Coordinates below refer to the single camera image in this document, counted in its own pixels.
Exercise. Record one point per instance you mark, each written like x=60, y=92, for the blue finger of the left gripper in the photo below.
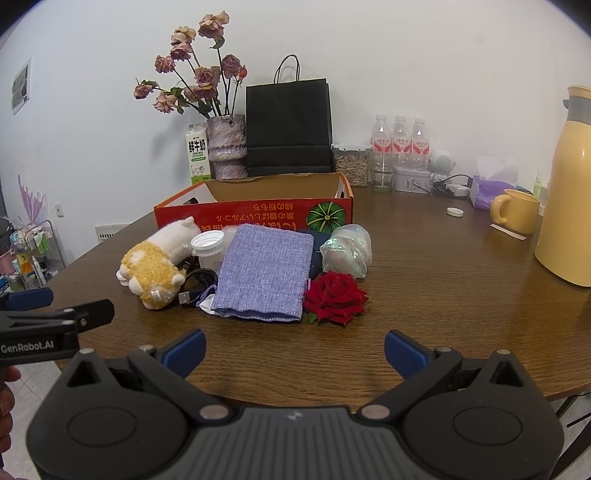
x=29, y=299

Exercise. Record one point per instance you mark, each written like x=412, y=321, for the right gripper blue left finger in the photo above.
x=182, y=355

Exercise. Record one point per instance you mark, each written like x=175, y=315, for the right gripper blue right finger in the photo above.
x=414, y=361

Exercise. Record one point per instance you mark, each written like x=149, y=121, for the red artificial rose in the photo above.
x=335, y=298

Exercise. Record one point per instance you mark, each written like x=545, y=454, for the yellow white plush alpaca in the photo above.
x=150, y=269

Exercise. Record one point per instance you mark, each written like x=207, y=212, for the white plastic jar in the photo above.
x=209, y=247

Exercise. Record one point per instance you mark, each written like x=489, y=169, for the purple woven fabric pouch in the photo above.
x=264, y=275

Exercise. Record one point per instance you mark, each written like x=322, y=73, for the iridescent plastic bag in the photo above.
x=348, y=251

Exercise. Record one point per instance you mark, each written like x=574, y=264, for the navy blue zip case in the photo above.
x=316, y=256

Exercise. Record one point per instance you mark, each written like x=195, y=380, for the person's left hand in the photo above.
x=7, y=403

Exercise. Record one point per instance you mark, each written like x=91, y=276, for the small white bottle cap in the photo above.
x=455, y=212

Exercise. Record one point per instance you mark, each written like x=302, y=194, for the white paper strip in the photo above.
x=508, y=232

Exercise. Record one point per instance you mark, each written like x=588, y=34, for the white floral tin box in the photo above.
x=409, y=180

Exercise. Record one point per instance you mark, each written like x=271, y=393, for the empty glass cup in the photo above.
x=382, y=178

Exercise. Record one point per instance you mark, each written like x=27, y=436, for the red orange cardboard box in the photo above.
x=308, y=201

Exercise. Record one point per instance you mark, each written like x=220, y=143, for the purple tissue pack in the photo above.
x=494, y=175

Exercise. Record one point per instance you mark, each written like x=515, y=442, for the yellow ceramic mug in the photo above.
x=516, y=211

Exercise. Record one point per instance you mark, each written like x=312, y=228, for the yellow thermos jug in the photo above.
x=563, y=245

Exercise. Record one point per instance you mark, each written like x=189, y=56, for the small white round speaker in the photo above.
x=441, y=165

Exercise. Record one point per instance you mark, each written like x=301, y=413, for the clear container with seeds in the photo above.
x=352, y=160

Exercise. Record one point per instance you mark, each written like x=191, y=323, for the water bottle right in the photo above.
x=420, y=145

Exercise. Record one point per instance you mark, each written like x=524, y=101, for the white green milk carton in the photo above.
x=197, y=153

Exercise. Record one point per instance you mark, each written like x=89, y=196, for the water bottle middle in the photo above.
x=402, y=142

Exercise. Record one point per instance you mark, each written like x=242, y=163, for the small green spray bottle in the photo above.
x=537, y=188

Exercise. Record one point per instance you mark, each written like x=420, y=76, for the purple textured vase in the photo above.
x=226, y=140

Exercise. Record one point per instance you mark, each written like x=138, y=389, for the black paper shopping bag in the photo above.
x=288, y=124

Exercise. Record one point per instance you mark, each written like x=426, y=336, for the dried pink rose bouquet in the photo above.
x=209, y=90

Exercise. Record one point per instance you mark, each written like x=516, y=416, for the wire storage rack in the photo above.
x=33, y=255

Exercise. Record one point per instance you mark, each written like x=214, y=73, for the white panel against wall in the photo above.
x=107, y=231

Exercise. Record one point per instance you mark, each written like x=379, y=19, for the white charger with cable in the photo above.
x=452, y=186

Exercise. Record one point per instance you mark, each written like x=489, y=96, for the wall poster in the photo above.
x=21, y=88

